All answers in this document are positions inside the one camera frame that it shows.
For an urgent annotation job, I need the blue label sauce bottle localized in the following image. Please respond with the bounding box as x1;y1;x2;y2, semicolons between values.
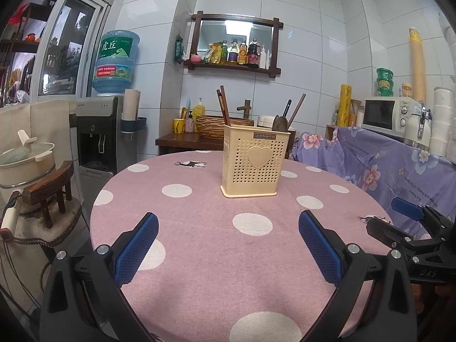
228;38;240;64

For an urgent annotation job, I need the blue cup holder tray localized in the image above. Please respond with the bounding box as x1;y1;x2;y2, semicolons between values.
120;117;147;133

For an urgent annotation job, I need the white microwave oven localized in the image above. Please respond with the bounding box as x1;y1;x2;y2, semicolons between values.
361;97;423;135

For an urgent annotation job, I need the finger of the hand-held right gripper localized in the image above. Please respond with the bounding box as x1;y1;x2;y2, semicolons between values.
391;197;446;229
366;218;416;252

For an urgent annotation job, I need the dark wooden display shelf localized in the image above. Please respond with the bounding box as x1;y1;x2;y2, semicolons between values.
0;0;48;108

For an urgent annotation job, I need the woven basket sink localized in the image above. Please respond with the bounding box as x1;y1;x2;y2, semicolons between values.
195;115;256;142

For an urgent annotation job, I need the tall yellow cup stack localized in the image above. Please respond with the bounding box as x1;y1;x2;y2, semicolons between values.
408;27;427;102

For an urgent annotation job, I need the glass storage jar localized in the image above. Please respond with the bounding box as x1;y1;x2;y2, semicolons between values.
351;100;364;127

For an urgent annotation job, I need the white paper cup tube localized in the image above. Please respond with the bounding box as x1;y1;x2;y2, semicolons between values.
122;89;141;122

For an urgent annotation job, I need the grey water dispenser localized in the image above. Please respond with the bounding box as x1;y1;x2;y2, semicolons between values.
76;95;139;179

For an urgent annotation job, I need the yellow seasoning packet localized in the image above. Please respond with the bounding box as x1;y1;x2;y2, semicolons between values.
208;43;223;64

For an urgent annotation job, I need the white handheld appliance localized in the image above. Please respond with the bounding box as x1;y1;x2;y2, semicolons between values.
0;190;21;243

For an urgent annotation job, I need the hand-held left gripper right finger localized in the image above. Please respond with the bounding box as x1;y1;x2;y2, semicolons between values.
298;209;417;342

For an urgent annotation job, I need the purple floral cloth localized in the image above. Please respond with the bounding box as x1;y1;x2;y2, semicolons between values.
290;126;456;243

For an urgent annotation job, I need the pink polka dot tablecloth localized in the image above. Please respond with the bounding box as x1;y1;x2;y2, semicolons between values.
89;150;394;342

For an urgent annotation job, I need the beige perforated utensil holder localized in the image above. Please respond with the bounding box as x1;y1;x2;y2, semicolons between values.
220;125;291;198

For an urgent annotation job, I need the yellow cling wrap roll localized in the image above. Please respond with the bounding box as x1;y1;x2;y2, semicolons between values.
338;84;353;127

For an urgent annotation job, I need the small dark wooden stool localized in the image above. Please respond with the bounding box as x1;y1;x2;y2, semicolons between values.
22;160;74;229

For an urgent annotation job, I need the dark soy sauce bottle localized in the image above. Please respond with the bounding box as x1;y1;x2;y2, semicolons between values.
247;38;261;68

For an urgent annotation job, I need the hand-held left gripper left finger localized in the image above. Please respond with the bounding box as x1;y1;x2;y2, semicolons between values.
39;212;160;342

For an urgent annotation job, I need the bronze faucet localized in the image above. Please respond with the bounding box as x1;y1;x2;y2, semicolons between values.
237;100;253;120

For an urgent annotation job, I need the dark wooden cabinet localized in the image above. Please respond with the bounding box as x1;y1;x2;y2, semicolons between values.
156;133;225;156

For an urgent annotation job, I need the cream pot with lid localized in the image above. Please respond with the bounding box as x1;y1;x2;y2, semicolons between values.
0;130;58;190

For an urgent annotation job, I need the beige round cushion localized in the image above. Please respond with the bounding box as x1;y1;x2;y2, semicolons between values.
10;197;83;247

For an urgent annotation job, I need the sliding glass window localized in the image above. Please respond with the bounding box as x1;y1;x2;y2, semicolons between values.
30;0;112;97

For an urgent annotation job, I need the white thermos jug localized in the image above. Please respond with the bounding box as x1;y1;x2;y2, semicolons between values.
404;101;434;149

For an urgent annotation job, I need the blue water jug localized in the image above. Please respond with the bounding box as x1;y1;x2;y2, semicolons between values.
93;30;141;97

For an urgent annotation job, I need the wooden framed mirror shelf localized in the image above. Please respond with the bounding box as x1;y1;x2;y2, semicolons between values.
183;11;284;79

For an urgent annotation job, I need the stack of white paper cups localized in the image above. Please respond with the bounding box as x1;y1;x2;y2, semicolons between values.
428;14;456;158

